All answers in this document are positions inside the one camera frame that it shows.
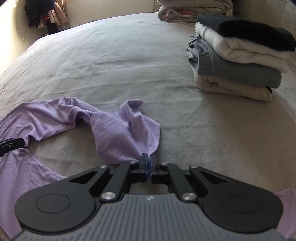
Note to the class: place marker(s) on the grey folded knit sweater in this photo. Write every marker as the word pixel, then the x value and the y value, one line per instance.
pixel 231 69

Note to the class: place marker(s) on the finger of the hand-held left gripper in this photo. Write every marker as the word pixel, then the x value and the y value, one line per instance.
pixel 11 146

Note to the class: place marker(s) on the dark hanging jacket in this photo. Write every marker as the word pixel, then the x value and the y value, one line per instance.
pixel 37 11

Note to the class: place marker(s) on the white folded garment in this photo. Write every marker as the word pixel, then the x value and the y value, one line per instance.
pixel 231 48

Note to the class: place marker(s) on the pink hanging coat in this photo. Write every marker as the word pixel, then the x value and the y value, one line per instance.
pixel 59 14

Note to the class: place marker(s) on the folded grey pink comforter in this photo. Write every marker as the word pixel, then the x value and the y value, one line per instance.
pixel 185 10

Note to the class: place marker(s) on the black folded garment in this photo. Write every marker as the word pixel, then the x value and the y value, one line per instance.
pixel 249 32

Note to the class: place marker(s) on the purple sweater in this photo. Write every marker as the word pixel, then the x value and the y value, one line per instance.
pixel 111 129

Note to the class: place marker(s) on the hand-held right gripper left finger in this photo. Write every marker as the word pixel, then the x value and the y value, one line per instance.
pixel 143 165

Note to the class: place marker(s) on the grey quilted headboard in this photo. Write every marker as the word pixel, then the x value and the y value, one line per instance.
pixel 266 11

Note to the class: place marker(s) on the beige folded garment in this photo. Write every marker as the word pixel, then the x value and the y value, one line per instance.
pixel 226 89

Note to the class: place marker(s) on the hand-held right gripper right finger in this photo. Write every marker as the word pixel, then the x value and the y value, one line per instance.
pixel 153 166

